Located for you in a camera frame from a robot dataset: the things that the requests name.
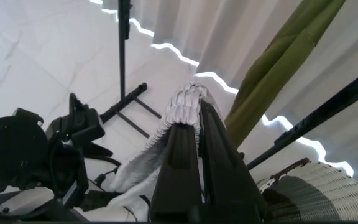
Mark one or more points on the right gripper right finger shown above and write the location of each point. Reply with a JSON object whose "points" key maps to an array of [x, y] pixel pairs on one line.
{"points": [[228, 186]]}

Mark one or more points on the pale grey shorts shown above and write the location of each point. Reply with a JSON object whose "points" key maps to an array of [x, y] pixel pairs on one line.
{"points": [[182, 105]]}

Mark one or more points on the green printed garment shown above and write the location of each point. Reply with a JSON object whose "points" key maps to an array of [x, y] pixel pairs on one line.
{"points": [[275, 68]]}

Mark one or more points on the black clothes rack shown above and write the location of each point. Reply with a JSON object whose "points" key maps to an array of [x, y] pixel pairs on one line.
{"points": [[122, 62]]}

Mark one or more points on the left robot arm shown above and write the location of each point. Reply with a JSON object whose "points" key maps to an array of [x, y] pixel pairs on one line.
{"points": [[11, 149]]}

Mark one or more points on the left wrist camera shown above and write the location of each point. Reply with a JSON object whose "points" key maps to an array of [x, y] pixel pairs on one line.
{"points": [[85, 124]]}

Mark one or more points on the white curtain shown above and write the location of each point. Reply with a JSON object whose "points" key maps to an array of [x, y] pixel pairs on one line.
{"points": [[213, 31]]}

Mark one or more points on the white laundry basket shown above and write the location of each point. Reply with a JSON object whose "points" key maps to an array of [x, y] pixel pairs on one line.
{"points": [[337, 193]]}

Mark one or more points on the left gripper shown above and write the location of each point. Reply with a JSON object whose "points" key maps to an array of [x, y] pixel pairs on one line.
{"points": [[67, 171]]}

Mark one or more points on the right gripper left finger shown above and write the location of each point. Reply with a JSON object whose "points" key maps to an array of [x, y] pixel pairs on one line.
{"points": [[179, 180]]}

